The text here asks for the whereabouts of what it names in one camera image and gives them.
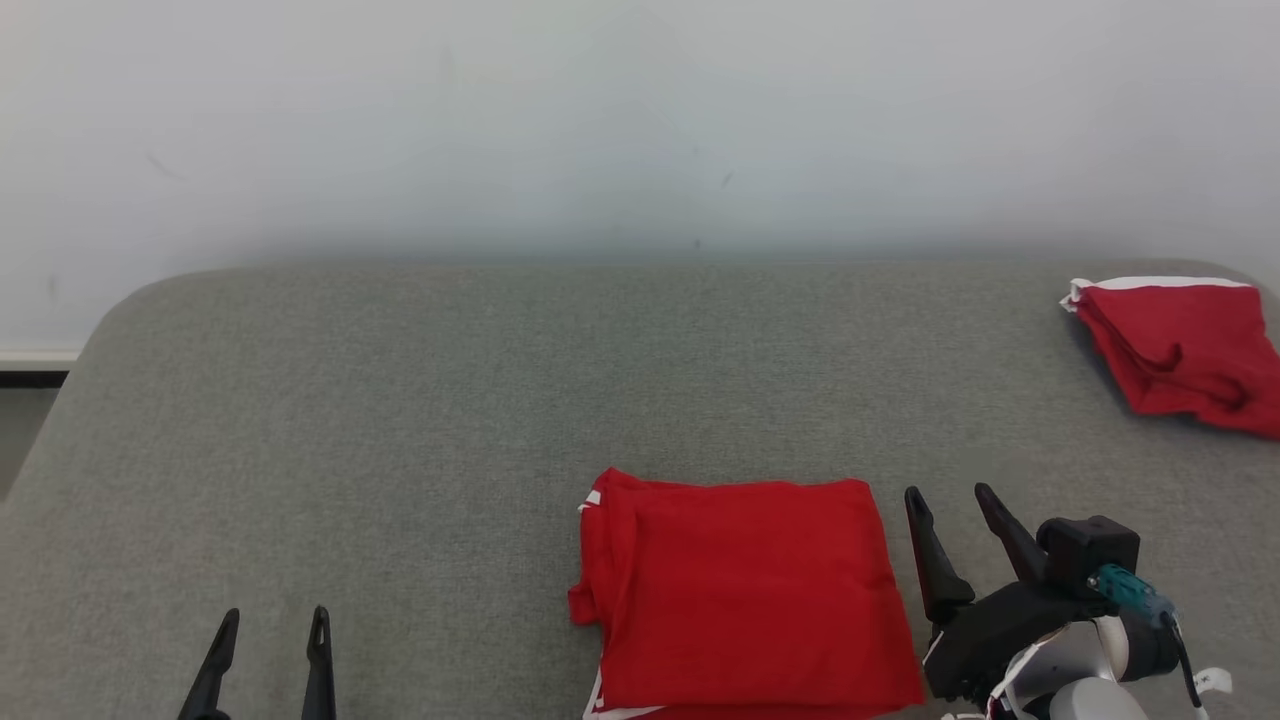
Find teal cable connector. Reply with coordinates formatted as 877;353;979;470
1087;564;1177;622

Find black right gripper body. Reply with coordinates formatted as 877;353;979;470
924;582;1117;704

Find red shorts with white stripe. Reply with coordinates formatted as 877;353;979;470
1059;276;1280;442

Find thin black camera cable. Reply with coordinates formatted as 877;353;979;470
1160;613;1203;713

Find black white wall baseboard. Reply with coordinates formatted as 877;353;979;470
0;348;83;390

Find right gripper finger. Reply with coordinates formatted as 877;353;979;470
905;487;977;627
975;483;1050;588

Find red basketball jersey white trim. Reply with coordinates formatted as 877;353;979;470
567;467;927;720

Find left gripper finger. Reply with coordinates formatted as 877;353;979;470
177;608;242;720
301;605;338;720

